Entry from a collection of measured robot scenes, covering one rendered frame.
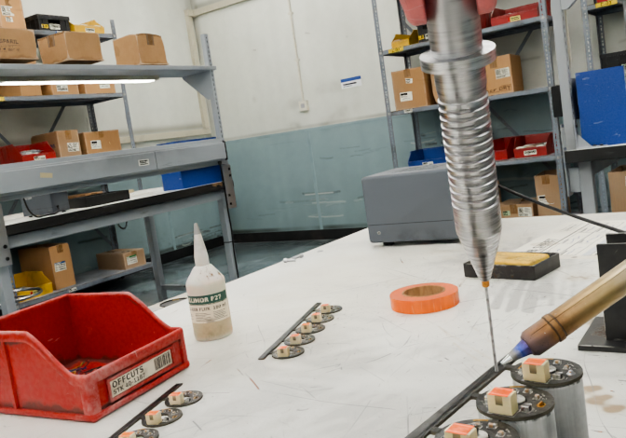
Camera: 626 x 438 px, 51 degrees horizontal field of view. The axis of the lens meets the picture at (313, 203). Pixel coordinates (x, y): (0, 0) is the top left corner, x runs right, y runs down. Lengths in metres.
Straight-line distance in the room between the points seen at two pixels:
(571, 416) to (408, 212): 0.63
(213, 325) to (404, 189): 0.38
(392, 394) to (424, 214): 0.47
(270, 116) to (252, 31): 0.78
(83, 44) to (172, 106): 3.25
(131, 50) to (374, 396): 3.03
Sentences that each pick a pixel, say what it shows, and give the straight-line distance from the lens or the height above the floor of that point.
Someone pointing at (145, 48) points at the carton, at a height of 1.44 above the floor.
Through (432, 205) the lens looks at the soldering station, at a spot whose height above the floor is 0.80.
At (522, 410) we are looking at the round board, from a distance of 0.23.
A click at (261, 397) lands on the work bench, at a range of 0.44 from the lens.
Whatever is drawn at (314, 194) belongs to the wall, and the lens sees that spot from 5.92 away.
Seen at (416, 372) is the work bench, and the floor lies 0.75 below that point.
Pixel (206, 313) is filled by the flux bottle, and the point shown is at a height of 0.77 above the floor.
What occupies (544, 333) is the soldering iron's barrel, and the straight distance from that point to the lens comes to 0.20.
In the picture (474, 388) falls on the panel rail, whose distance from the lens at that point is 0.25.
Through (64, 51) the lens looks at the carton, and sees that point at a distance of 3.08.
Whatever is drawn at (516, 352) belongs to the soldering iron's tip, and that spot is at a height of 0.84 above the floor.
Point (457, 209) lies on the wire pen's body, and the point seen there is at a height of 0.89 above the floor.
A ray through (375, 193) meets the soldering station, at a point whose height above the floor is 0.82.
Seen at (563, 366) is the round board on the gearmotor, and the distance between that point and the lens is 0.26.
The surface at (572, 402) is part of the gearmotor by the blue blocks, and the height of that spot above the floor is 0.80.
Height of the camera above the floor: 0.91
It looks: 6 degrees down
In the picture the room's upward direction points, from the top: 8 degrees counter-clockwise
